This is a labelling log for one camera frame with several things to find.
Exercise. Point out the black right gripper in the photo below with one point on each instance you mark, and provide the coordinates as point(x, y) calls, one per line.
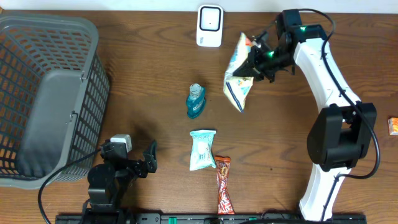
point(253, 66)

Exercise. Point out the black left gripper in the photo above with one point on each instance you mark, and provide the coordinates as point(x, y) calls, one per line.
point(150, 161)

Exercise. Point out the yellow chips bag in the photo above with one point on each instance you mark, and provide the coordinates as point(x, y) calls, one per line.
point(235, 88)

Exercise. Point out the teal tissue pack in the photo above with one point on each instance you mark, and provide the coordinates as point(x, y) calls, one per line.
point(201, 155)

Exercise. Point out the blue mouthwash bottle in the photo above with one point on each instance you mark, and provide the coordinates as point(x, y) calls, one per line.
point(195, 101)

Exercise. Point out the red brown snack bar wrapper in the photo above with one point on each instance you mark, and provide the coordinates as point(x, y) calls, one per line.
point(225, 206)

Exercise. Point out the small orange snack packet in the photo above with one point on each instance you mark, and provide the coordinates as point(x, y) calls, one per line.
point(393, 126)

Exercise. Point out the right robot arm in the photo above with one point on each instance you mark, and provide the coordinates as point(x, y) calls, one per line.
point(344, 128)

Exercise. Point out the grey plastic shopping basket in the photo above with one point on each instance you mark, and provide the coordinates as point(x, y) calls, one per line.
point(54, 91)

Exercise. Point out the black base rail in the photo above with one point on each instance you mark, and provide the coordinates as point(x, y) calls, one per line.
point(148, 218)

